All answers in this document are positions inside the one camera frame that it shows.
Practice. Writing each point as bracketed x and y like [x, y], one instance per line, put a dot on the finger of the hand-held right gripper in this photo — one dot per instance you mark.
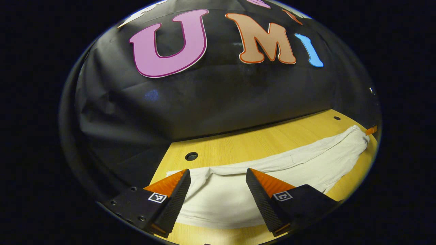
[371, 130]

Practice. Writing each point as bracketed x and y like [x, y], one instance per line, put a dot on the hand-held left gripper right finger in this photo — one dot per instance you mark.
[264, 204]

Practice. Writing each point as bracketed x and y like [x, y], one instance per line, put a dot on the black backdrop cloth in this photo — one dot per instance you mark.
[204, 102]

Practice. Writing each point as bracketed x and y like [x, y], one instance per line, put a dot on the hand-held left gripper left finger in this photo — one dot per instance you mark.
[173, 207]

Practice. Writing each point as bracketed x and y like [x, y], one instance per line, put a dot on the white jeans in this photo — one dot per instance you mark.
[221, 200]

